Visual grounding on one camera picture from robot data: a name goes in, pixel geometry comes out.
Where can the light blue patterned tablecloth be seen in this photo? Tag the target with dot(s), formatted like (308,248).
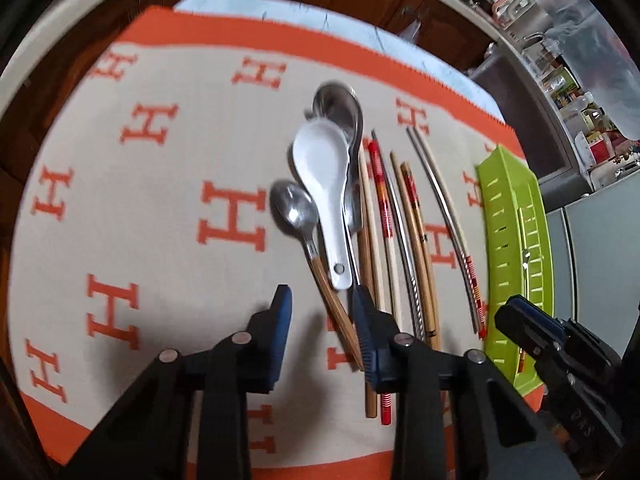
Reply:
(300,15)

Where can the cream chopstick with striped end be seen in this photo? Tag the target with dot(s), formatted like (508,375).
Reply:
(475,285)
(382,195)
(523,240)
(386,410)

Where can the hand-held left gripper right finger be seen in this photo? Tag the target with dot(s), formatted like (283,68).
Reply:
(364,330)

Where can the green plastic slotted tray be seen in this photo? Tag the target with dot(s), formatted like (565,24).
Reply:
(500,240)

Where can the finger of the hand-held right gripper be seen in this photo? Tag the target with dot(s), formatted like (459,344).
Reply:
(517,329)
(546,321)

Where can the metal chopstick with spiral end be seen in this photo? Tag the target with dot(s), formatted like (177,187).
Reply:
(440,190)
(400,230)

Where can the grey cabinet doors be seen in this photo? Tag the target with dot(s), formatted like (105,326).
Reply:
(595,240)

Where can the grey metal sink cabinet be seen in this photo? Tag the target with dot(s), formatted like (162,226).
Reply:
(520,110)

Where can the shelf of bottles and packets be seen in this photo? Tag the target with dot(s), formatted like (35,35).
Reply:
(590,125)

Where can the plain light wooden chopstick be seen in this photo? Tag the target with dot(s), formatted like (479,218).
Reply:
(410,230)

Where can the steel sink basin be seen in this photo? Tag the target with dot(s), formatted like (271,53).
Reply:
(520,10)

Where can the large metal spoon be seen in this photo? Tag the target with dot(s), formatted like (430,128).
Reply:
(337,107)

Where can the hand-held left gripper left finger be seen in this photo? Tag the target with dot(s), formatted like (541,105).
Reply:
(281,320)

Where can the white ceramic spoon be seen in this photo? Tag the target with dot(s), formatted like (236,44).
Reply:
(320,160)

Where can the orange and cream printed blanket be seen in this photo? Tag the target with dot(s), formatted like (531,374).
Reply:
(150,210)

